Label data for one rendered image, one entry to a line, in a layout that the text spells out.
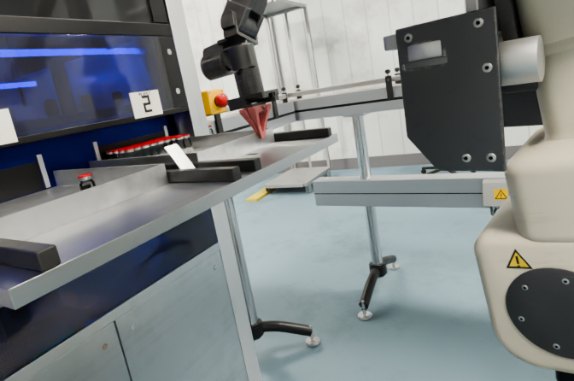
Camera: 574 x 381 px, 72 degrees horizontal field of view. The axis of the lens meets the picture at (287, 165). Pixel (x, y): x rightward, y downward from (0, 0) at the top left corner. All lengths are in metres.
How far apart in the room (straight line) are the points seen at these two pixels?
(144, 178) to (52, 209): 0.15
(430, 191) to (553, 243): 1.21
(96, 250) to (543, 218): 0.46
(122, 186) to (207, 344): 0.68
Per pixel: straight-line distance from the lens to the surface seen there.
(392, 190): 1.72
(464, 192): 1.66
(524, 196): 0.48
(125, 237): 0.47
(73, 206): 0.60
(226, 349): 1.28
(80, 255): 0.44
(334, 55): 4.28
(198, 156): 0.74
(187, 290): 1.11
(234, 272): 1.25
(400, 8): 4.15
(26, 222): 0.57
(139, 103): 1.00
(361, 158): 1.74
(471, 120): 0.45
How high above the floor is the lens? 1.01
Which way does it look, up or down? 11 degrees down
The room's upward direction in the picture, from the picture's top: 10 degrees counter-clockwise
